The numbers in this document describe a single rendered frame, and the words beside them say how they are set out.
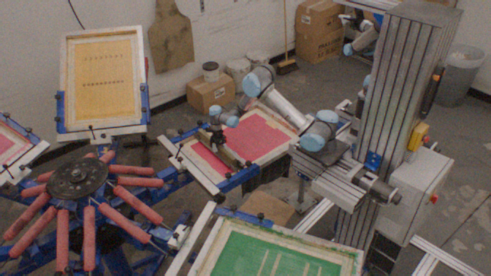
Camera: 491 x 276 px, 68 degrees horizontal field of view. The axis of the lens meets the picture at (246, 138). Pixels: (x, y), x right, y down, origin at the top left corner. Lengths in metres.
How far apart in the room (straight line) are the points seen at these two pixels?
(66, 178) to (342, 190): 1.43
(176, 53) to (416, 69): 3.09
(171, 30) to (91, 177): 2.56
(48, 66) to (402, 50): 3.15
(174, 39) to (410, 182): 3.05
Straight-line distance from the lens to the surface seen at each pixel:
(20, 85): 3.99
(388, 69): 1.88
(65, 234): 2.00
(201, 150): 2.56
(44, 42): 3.89
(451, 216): 3.77
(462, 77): 4.90
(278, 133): 2.68
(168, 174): 2.32
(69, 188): 2.03
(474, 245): 3.65
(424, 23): 1.74
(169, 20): 4.23
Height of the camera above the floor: 2.65
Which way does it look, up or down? 40 degrees down
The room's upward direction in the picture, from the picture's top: 2 degrees counter-clockwise
